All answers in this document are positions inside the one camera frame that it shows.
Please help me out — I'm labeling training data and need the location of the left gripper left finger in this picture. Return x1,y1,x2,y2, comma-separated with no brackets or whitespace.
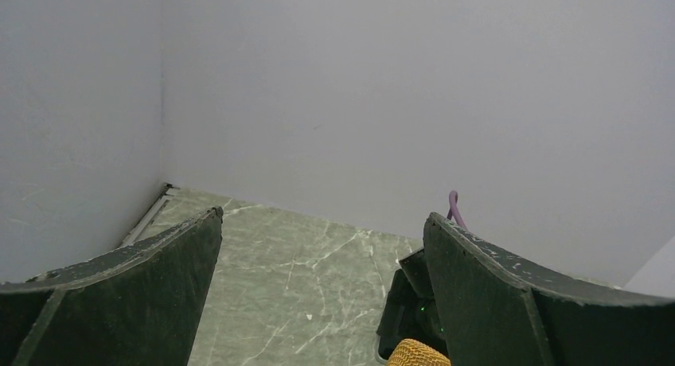
1,207,224,365

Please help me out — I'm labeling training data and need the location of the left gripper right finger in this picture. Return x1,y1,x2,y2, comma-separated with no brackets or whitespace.
423,213,674,365

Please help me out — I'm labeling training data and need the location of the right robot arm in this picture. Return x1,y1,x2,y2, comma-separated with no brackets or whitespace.
376,247,448,362

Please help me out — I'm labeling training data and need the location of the gold microphone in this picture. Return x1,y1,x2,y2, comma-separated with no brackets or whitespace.
385,338,451,366

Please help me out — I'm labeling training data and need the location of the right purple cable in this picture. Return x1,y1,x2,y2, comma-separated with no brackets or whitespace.
447,190,468,231

